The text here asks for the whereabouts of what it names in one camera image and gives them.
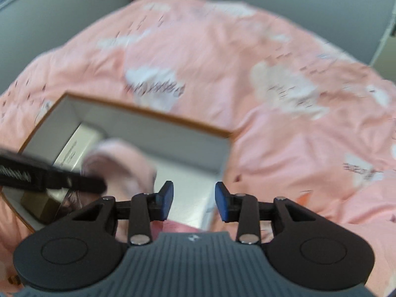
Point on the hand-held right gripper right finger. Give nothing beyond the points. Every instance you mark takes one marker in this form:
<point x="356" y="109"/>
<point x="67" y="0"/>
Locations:
<point x="221" y="201"/>

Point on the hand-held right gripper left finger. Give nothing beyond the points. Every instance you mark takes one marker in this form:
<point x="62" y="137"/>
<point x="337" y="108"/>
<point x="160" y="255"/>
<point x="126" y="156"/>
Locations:
<point x="165" y="200"/>

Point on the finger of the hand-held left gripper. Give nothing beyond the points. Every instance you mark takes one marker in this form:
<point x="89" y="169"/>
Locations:
<point x="77" y="181"/>

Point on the small brown cardboard box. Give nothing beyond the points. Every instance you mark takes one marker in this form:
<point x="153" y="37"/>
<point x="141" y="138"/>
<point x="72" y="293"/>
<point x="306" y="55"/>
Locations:
<point x="38" y="207"/>

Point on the pink cloth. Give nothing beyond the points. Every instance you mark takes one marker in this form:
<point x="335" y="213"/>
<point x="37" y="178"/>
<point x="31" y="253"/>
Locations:
<point x="123" y="164"/>

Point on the orange-edged white storage box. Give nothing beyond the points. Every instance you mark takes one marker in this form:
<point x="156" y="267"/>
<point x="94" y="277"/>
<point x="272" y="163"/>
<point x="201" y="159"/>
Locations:
<point x="173" y="136"/>

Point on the pink cloud-print blanket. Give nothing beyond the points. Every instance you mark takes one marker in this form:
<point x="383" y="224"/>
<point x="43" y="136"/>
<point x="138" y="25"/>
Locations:
<point x="278" y="161"/>

